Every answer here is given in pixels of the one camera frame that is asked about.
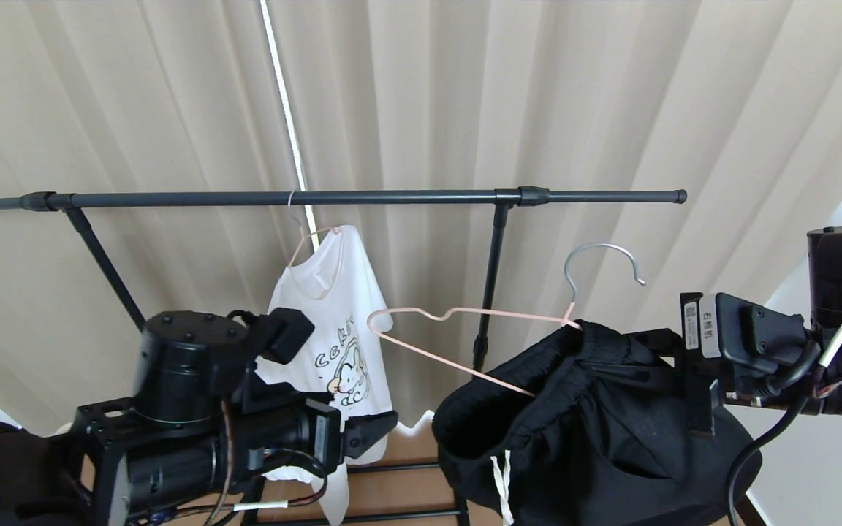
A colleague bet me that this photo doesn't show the pink clothes hanger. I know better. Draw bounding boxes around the pink clothes hanger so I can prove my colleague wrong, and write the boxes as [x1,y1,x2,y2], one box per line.
[286,191,345,300]
[367,243,647,399]

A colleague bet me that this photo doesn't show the white printed t-shirt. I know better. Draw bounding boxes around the white printed t-shirt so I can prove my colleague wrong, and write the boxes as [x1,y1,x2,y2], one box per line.
[254,224,395,525]

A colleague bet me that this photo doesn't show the beige curtain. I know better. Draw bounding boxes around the beige curtain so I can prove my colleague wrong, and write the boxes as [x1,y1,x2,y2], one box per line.
[0,0,842,435]

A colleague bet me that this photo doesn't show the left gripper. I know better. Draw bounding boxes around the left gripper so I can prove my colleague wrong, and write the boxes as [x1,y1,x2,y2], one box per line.
[96,394,346,523]

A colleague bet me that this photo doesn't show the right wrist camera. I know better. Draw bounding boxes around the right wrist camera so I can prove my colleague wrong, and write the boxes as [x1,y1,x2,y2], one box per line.
[679,291,822,399]

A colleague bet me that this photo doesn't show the black garment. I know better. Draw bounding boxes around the black garment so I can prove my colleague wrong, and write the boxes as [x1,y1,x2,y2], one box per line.
[432,320,764,526]

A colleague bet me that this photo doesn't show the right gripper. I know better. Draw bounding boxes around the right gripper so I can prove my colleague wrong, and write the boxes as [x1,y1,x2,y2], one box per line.
[626,327,721,439]

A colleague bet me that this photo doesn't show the black clothes rack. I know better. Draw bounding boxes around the black clothes rack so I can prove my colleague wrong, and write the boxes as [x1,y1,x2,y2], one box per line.
[0,186,688,526]

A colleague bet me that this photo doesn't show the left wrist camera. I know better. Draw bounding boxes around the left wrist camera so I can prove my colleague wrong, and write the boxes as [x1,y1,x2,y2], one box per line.
[246,307,316,366]

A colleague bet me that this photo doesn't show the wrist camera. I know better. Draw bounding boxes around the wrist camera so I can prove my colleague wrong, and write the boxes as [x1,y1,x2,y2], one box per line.
[679,291,822,399]
[246,307,316,366]

